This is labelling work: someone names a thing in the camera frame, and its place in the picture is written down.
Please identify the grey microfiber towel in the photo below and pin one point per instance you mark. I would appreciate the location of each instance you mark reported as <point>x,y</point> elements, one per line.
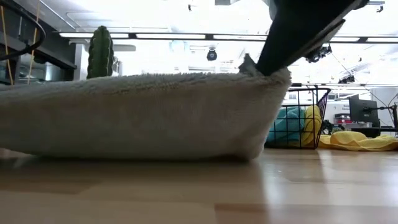
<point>140,118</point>

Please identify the dark shelving structure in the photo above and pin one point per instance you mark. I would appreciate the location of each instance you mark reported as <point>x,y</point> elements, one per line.
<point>53,57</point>

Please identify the black background desk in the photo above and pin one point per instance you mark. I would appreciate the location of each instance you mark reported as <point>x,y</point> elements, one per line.
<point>373,130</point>

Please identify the black computer monitor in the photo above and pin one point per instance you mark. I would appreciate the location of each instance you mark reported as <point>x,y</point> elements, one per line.
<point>362,112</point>

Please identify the linear ceiling light fixture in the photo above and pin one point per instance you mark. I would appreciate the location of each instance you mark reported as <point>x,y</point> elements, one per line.
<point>171,36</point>

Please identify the green cactus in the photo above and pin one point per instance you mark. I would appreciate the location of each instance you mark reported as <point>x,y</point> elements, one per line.
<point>100,53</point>

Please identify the black ceiling spotlight cluster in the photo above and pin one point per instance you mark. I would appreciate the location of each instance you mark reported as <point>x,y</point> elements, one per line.
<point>320,53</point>
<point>346,80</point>

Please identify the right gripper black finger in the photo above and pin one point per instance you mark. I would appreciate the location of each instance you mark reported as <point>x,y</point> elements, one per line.
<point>317,43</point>
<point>295,31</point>

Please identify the round black ceiling device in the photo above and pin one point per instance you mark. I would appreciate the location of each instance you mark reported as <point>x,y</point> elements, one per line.
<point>212,55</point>

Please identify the yellow microfiber towel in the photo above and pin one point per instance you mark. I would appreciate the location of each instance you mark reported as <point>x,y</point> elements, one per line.
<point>357,140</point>
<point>312,124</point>

